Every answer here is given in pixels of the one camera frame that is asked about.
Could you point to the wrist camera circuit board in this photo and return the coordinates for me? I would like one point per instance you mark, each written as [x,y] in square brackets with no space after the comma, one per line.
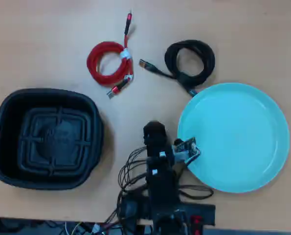
[188,147]

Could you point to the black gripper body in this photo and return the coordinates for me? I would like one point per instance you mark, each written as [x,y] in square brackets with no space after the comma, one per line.
[155,133]

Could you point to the black plastic bowl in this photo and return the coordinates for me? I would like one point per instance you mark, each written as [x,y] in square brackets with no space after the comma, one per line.
[50,137]

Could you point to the black clamp with red light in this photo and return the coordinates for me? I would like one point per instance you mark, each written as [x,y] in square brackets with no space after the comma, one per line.
[196,221]

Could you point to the light blue round plate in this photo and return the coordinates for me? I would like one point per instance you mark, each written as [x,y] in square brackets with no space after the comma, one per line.
[233,137]

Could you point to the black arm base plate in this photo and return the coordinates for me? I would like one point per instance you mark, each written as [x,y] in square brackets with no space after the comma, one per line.
[204,208]

